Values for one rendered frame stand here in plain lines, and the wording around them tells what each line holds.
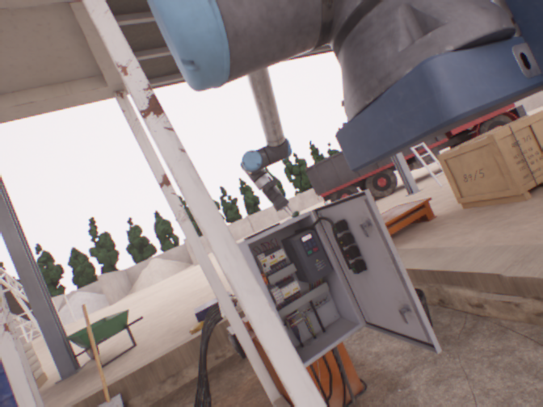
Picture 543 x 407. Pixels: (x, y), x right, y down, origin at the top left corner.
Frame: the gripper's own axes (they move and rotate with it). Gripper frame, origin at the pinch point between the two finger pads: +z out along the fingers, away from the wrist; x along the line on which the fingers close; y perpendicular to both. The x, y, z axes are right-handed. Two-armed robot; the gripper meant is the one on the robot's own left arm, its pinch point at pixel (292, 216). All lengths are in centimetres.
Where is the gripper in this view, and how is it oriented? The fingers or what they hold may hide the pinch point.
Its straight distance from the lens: 131.4
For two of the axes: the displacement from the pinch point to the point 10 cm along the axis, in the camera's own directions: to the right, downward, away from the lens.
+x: -7.4, 5.7, -3.7
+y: -2.8, 2.4, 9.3
